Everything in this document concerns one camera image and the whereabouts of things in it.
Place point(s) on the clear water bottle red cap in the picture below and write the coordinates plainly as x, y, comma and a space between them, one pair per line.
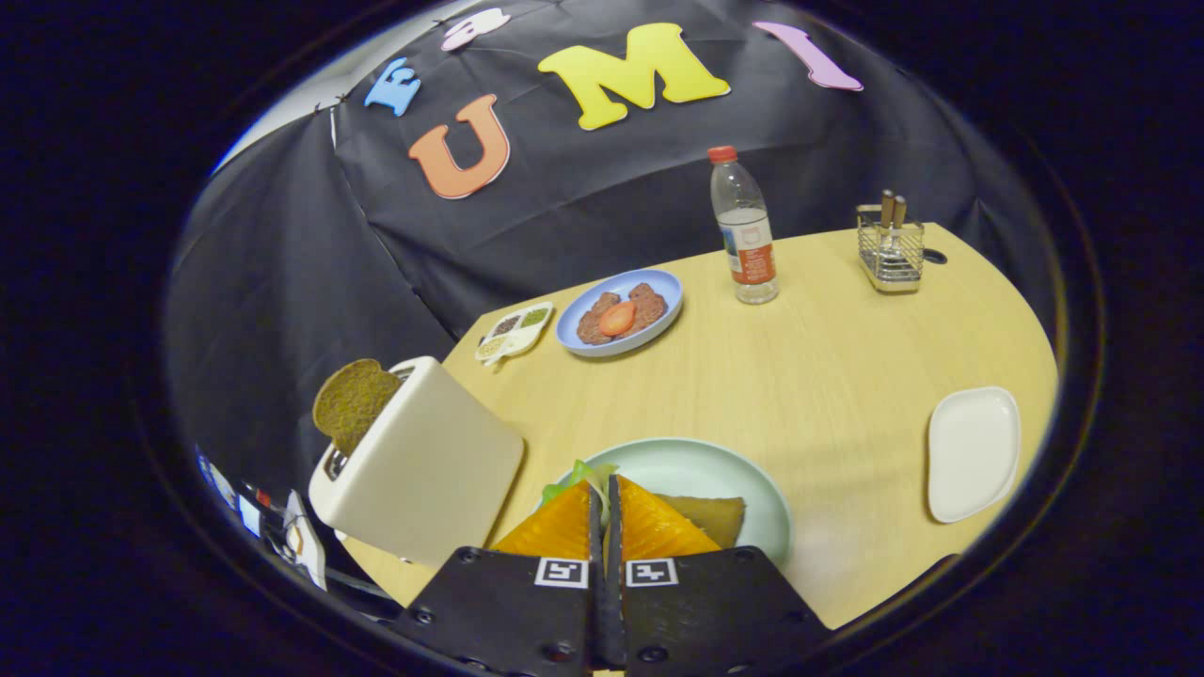
748, 244

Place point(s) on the white square plate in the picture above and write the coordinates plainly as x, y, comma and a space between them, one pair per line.
974, 451

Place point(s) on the white condiment tray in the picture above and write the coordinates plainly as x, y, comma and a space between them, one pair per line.
513, 331

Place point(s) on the pale green round plate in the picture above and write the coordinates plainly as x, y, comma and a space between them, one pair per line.
696, 470

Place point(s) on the green lettuce leaf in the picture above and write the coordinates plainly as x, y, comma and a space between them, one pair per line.
576, 473

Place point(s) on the brown meat patty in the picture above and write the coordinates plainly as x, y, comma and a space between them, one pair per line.
591, 324
651, 303

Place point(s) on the blue plate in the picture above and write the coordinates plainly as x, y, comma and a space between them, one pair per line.
578, 348

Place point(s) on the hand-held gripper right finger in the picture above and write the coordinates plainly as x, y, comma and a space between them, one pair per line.
715, 611

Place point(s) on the red tomato slice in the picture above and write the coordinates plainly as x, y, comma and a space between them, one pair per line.
617, 319

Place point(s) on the cream toaster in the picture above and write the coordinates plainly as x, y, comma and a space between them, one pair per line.
433, 470

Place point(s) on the brown toasted bread slice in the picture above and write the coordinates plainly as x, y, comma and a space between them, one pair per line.
353, 404

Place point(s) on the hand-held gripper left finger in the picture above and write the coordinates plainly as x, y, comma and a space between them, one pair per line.
508, 611

